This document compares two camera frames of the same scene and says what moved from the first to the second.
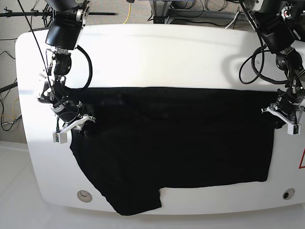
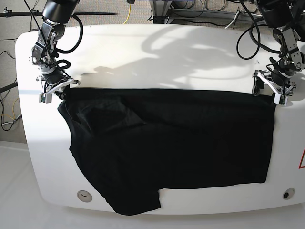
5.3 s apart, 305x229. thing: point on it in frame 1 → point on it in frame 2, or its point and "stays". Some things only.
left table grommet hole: (84, 196) stays
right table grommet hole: (288, 193) stays
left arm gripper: (68, 112) → (55, 79)
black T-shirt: (138, 141) stays
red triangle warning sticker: (300, 166) stays
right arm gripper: (286, 107) → (279, 83)
